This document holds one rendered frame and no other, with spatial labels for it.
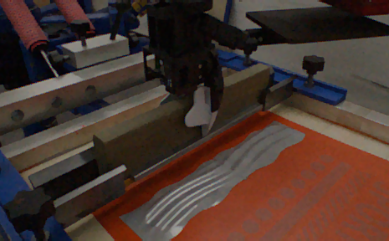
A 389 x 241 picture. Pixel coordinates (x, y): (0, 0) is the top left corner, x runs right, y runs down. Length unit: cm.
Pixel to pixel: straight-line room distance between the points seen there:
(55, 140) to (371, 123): 55
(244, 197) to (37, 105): 38
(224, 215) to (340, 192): 18
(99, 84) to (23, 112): 15
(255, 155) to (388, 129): 24
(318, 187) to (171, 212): 22
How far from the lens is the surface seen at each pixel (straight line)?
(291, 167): 56
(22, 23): 88
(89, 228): 46
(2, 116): 62
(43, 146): 58
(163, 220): 45
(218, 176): 51
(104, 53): 72
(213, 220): 46
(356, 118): 68
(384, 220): 52
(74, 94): 65
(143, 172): 47
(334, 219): 49
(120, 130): 44
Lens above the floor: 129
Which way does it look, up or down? 32 degrees down
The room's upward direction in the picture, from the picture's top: straight up
